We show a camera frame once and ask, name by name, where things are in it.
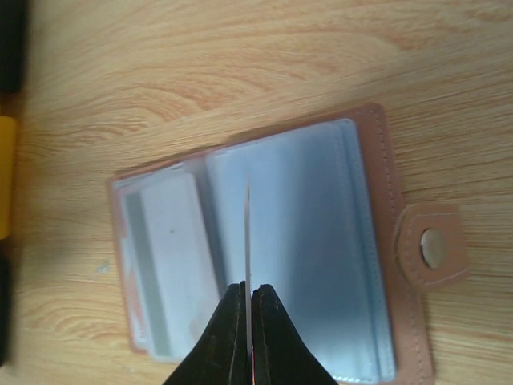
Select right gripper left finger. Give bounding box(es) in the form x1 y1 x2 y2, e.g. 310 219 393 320
165 282 247 385

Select grey striped card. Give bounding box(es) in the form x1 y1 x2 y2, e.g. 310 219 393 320
122 172 220 363

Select black bin with teal cards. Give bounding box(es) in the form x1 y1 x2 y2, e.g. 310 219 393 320
0 0 30 94

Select yellow plastic bin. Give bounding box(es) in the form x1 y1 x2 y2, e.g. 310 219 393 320
0 115 17 239

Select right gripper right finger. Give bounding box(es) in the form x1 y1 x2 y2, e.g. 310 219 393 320
252 284 336 384

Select black bin with red cards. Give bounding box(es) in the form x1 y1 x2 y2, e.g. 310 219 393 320
0 249 14 367

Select white floral card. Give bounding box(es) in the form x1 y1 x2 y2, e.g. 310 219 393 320
244 178 253 384

